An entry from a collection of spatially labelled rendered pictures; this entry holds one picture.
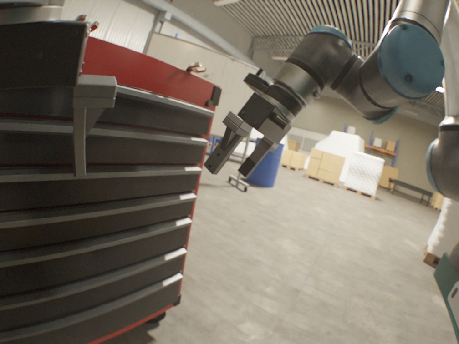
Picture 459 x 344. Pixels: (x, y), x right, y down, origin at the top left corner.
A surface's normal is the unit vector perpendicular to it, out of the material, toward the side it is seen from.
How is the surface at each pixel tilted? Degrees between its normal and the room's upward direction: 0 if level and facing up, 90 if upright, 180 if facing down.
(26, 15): 108
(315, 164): 90
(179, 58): 90
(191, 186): 90
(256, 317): 0
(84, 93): 114
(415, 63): 95
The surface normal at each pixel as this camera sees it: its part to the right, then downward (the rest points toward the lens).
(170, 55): 0.48, 0.27
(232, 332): 0.22, -0.96
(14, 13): 0.66, 0.62
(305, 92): 0.26, 0.49
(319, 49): -0.30, 0.10
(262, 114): -0.47, -0.07
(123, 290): 0.79, 0.29
